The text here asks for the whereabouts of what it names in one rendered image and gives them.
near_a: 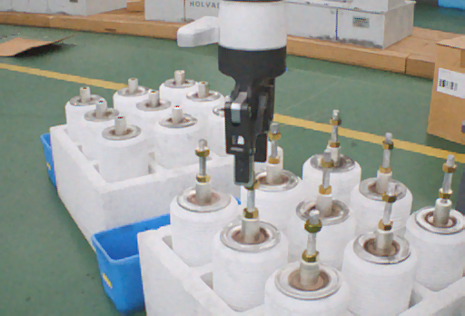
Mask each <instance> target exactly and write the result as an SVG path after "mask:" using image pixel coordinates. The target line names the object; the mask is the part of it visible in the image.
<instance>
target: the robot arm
mask: <svg viewBox="0 0 465 316"><path fill-rule="evenodd" d="M214 42H218V69H219V71H220V72H221V73H222V74H224V75H226V76H230V77H231V78H232V79H234V81H235V86H234V90H232V92H231V98H230V102H225V104H224V107H223V110H224V125H225V146H226V147H225V151H226V153H227V154H233V183H234V184H235V185H237V186H244V187H251V186H252V184H253V177H254V163H265V162H266V160H267V157H268V133H266V131H270V128H271V123H270V122H272V120H273V118H274V114H273V110H274V91H275V80H276V77H278V76H280V75H282V74H284V73H285V72H286V70H287V58H286V48H287V18H286V10H285V0H220V5H219V12H218V18H217V17H214V16H205V17H202V18H200V19H197V20H195V21H193V22H191V23H189V24H188V25H185V26H183V27H181V28H179V30H178V32H177V44H178V46H181V47H189V46H197V45H203V44H210V43H214ZM239 136H241V137H242V138H243V143H238V140H239Z"/></svg>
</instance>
